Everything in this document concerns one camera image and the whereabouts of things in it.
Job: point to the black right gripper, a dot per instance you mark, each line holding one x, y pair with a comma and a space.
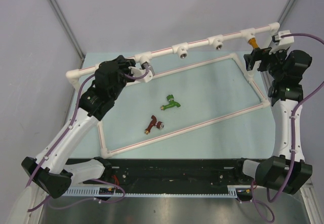
263, 55

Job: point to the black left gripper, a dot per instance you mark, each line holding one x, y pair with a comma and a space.
124, 63

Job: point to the yellow water faucet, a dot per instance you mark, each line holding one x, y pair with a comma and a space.
253, 43

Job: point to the white PVC pipe frame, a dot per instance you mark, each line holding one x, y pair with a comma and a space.
182, 50

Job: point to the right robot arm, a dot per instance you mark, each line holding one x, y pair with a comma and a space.
286, 170

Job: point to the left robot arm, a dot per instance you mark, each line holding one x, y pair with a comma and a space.
49, 169

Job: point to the green water faucet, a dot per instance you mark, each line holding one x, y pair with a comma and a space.
171, 103

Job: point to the dark red water faucet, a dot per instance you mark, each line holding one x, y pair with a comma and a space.
154, 123

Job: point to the light blue table mat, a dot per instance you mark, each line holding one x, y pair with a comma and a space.
205, 93

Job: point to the aluminium frame post right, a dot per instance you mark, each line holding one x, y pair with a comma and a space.
285, 12

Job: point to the aluminium frame post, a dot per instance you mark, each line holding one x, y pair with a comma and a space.
66, 28
285, 12

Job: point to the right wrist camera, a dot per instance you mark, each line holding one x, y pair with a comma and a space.
282, 41

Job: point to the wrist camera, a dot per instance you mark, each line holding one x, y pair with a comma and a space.
143, 74
282, 41

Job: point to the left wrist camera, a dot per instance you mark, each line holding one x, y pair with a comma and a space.
143, 74

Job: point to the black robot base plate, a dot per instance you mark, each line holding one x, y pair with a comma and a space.
176, 176

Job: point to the aluminium frame post left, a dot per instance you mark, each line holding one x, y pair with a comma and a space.
66, 28

